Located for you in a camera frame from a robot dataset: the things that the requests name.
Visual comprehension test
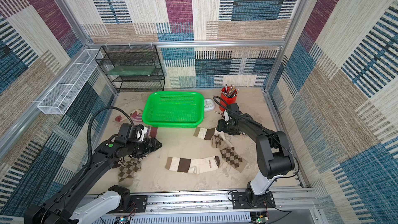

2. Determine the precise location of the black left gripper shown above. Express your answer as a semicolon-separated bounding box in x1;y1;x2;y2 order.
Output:
127;136;164;158

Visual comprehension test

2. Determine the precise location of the cream brown striped sock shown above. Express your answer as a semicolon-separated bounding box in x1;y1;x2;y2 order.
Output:
165;156;220;174
193;127;226;141

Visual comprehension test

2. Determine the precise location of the brown argyle sock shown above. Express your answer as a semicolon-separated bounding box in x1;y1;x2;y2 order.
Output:
118;157;142;188
211;134;247;173

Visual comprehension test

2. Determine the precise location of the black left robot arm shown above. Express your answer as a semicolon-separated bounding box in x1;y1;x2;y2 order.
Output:
23;124;162;224

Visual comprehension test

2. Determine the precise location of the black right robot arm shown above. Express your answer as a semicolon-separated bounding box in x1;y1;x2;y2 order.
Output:
217;103;295;208

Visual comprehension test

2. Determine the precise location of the pink purple striped sock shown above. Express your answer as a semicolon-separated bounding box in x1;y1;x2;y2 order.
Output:
115;109;143;122
146;127;158;138

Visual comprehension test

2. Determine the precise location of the red pencil cup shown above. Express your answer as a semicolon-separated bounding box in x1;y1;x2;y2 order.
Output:
219;85;238;112

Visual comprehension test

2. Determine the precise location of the green plastic basket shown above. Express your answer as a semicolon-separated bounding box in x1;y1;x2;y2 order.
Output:
142;91;204;128

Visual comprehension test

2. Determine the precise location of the green glass plate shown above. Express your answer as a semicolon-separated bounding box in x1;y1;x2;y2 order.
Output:
107;65;155;76

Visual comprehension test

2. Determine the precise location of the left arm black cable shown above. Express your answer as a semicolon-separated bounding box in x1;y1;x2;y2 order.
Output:
69;106;134;190

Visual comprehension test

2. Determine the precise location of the black wire mesh shelf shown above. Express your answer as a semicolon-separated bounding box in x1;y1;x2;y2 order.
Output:
95;45;165;93

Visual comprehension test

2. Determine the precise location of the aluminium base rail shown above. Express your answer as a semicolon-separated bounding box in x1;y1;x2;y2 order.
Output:
73;187;322;224

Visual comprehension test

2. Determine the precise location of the white wire wall basket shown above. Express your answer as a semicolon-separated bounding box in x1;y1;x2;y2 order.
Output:
37;49;98;115

